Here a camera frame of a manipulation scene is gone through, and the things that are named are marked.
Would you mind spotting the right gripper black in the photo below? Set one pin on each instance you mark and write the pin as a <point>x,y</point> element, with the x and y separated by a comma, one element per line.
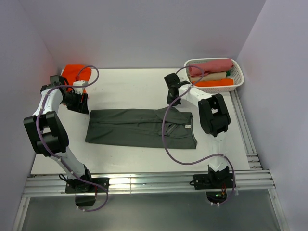
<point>169,100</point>

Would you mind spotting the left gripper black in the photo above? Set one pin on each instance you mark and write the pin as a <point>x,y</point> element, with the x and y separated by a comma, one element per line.
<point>82,107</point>

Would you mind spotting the dark grey t shirt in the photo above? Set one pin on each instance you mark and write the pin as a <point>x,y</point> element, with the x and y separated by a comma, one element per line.
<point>141,128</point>

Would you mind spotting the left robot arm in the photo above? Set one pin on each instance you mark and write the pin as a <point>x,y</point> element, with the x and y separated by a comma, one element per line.
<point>49,137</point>

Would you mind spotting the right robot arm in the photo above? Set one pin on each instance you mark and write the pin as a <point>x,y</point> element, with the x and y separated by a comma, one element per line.
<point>214,120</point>

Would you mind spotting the rolled pink t shirt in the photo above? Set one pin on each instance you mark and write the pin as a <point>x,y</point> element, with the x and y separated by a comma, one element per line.
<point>213,66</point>

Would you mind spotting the orange t shirt on table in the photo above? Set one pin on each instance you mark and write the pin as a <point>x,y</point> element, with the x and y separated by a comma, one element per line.
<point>74,72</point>

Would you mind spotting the rolled beige t shirt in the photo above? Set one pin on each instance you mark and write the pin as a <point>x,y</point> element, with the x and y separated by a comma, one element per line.
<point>208,76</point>

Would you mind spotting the rolled orange t shirt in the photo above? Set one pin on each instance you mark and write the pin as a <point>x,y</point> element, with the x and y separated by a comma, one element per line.
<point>215,83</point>

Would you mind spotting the white plastic basket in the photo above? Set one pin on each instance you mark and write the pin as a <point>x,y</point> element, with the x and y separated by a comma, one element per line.
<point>236,75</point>

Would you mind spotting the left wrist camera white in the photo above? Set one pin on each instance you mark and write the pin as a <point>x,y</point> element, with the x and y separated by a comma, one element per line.
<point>79,87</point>

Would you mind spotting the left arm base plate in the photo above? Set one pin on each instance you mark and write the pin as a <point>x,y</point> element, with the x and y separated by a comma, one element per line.
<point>85,194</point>

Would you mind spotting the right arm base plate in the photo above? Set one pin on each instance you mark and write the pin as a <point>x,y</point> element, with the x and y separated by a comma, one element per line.
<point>215,186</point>

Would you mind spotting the aluminium rail frame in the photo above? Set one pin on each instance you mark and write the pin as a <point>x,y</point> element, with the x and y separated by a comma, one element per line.
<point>256,178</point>

